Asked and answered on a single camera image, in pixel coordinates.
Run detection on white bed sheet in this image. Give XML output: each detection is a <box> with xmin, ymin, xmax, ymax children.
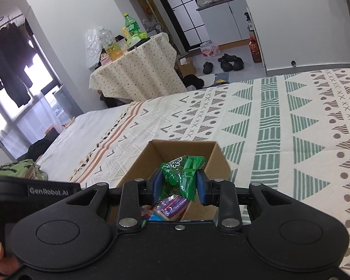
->
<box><xmin>35</xmin><ymin>105</ymin><xmax>129</xmax><ymax>181</ymax></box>

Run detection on green tissue pack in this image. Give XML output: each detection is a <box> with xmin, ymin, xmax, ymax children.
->
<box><xmin>125</xmin><ymin>32</ymin><xmax>149</xmax><ymax>46</ymax></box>

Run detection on blue wafer snack packet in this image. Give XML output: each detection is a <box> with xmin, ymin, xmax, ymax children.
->
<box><xmin>148</xmin><ymin>212</ymin><xmax>168</xmax><ymax>222</ymax></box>

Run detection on pink water bottle pack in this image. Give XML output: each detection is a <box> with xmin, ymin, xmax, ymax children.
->
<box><xmin>200</xmin><ymin>40</ymin><xmax>221</xmax><ymax>58</ymax></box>

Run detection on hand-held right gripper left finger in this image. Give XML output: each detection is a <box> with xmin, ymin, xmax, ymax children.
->
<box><xmin>66</xmin><ymin>168</ymin><xmax>164</xmax><ymax>230</ymax></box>

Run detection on black floor bag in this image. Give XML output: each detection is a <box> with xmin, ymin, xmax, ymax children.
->
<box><xmin>182</xmin><ymin>74</ymin><xmax>206</xmax><ymax>90</ymax></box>

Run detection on green snack packet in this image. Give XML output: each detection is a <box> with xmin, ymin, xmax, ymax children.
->
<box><xmin>159</xmin><ymin>155</ymin><xmax>207</xmax><ymax>203</ymax></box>

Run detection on clear yellow oil bottle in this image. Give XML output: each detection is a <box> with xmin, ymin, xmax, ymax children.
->
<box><xmin>98</xmin><ymin>26</ymin><xmax>125</xmax><ymax>62</ymax></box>

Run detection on round table dotted tablecloth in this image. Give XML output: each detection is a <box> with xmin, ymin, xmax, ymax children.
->
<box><xmin>89</xmin><ymin>32</ymin><xmax>187</xmax><ymax>103</ymax></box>

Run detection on dark cloth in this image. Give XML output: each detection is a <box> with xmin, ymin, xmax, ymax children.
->
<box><xmin>26</xmin><ymin>128</ymin><xmax>60</xmax><ymax>161</ymax></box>

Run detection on brown cardboard box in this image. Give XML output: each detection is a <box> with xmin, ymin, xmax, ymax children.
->
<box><xmin>106</xmin><ymin>140</ymin><xmax>231</xmax><ymax>223</ymax></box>

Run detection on brown tea bottle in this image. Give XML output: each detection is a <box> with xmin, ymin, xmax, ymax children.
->
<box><xmin>249</xmin><ymin>32</ymin><xmax>263</xmax><ymax>64</ymax></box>

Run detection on small open cardboard box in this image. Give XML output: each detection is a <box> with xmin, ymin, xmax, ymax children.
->
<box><xmin>175</xmin><ymin>57</ymin><xmax>198</xmax><ymax>78</ymax></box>

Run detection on clear plastic bag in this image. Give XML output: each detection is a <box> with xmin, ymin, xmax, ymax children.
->
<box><xmin>84</xmin><ymin>28</ymin><xmax>104</xmax><ymax>71</ymax></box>

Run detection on patterned printed blanket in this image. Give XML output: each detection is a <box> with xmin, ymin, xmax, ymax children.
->
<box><xmin>68</xmin><ymin>68</ymin><xmax>350</xmax><ymax>280</ymax></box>

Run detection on grey bin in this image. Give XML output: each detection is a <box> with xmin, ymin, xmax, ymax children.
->
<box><xmin>53</xmin><ymin>86</ymin><xmax>77</xmax><ymax>117</ymax></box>

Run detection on green camouflage cloth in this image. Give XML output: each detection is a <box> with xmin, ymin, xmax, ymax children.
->
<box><xmin>0</xmin><ymin>159</ymin><xmax>49</xmax><ymax>182</ymax></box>

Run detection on green soda bottle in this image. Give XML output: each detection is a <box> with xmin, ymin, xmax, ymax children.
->
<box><xmin>123</xmin><ymin>12</ymin><xmax>138</xmax><ymax>37</ymax></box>

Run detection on hanging dark clothes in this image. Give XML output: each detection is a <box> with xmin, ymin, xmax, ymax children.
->
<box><xmin>0</xmin><ymin>20</ymin><xmax>37</xmax><ymax>109</ymax></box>

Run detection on dark book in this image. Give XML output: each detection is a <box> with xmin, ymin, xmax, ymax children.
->
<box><xmin>213</xmin><ymin>74</ymin><xmax>231</xmax><ymax>87</ymax></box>

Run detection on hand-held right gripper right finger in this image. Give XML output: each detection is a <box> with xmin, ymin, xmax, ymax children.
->
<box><xmin>196</xmin><ymin>169</ymin><xmax>292</xmax><ymax>228</ymax></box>

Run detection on black grid sliding door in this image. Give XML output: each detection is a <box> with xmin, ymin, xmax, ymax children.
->
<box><xmin>147</xmin><ymin>0</ymin><xmax>211</xmax><ymax>55</ymax></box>

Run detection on white kitchen cabinet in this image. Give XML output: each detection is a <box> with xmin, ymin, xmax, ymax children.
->
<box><xmin>196</xmin><ymin>0</ymin><xmax>252</xmax><ymax>49</ymax></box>

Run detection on purple bread packet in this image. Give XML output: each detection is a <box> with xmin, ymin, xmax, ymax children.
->
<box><xmin>153</xmin><ymin>195</ymin><xmax>192</xmax><ymax>219</ymax></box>

